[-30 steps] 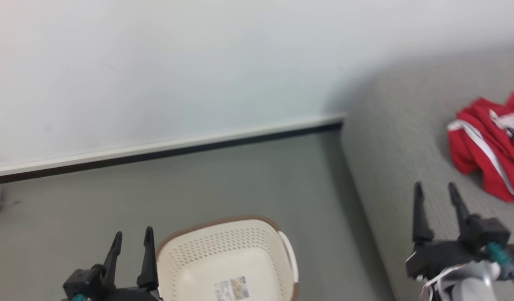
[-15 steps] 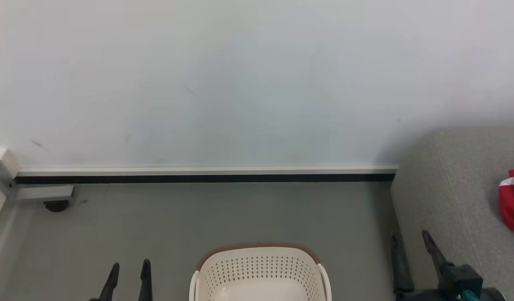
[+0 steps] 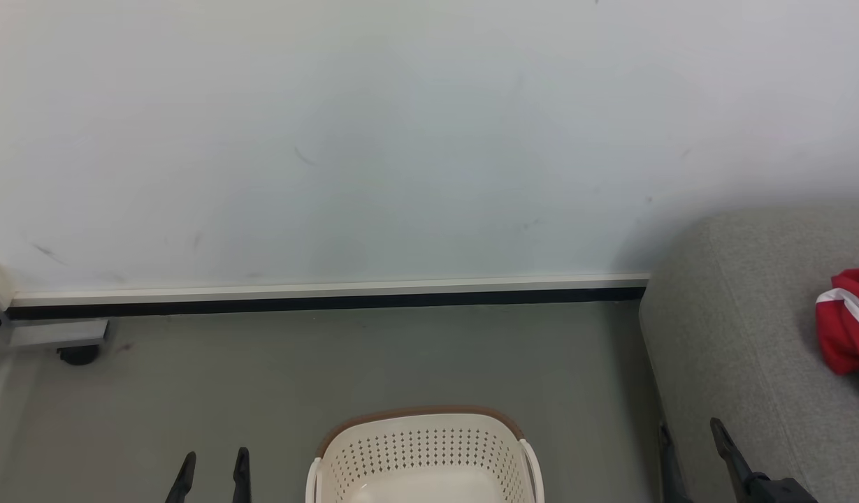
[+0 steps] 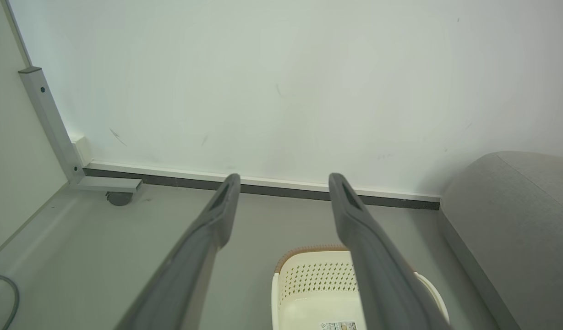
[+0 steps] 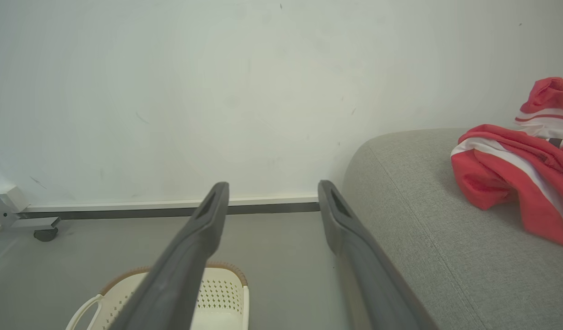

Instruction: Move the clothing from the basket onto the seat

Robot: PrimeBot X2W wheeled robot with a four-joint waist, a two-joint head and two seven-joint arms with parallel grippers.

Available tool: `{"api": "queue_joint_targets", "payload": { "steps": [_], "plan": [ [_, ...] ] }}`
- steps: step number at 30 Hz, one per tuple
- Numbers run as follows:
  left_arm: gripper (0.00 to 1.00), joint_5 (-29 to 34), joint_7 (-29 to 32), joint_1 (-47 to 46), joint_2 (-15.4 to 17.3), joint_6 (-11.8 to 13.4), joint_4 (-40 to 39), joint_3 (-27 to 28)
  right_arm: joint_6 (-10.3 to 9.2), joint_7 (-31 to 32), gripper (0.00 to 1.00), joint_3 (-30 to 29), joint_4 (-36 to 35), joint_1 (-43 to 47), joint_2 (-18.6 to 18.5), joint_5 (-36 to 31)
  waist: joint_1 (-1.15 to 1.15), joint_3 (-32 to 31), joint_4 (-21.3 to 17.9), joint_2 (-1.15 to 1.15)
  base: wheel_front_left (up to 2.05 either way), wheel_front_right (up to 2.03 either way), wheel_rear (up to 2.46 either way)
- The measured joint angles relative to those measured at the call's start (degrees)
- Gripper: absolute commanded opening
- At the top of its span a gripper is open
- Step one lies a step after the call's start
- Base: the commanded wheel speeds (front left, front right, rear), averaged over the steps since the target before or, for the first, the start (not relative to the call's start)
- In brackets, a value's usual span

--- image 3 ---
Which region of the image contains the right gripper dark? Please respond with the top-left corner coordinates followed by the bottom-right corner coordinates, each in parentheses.
top-left (657, 417), bottom-right (820, 503)

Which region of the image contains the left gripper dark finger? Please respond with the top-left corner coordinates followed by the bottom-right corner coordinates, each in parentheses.
top-left (231, 446), bottom-right (252, 503)
top-left (164, 451), bottom-right (198, 503)

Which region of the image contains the black caster wheel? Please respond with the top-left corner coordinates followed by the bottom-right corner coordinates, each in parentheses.
top-left (57, 344), bottom-right (102, 367)

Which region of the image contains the white and black baseboard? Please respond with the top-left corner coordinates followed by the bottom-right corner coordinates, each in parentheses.
top-left (6, 273), bottom-right (651, 321)

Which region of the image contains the grey wheeled furniture base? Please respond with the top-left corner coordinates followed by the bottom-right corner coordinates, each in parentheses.
top-left (0, 258), bottom-right (110, 365)

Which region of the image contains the grey fabric sofa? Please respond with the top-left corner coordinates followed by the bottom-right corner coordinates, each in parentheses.
top-left (638, 205), bottom-right (859, 503)

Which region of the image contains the cream perforated laundry basket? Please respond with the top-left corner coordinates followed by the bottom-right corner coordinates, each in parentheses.
top-left (305, 404), bottom-right (546, 503)

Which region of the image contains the red and white garment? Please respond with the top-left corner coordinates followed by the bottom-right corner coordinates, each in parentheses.
top-left (814, 259), bottom-right (859, 407)

